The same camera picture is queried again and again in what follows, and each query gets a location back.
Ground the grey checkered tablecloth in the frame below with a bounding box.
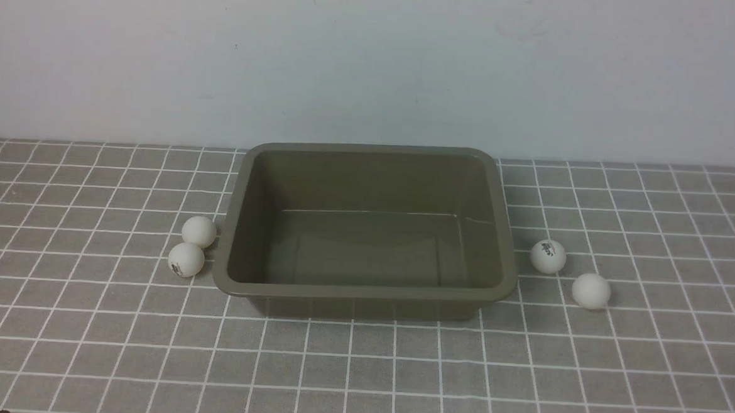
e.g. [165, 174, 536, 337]
[0, 140, 735, 413]

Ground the olive green plastic bin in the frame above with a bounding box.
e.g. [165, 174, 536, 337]
[212, 142, 519, 321]

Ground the white ping-pong ball with logo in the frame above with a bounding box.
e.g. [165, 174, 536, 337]
[529, 239, 567, 275]

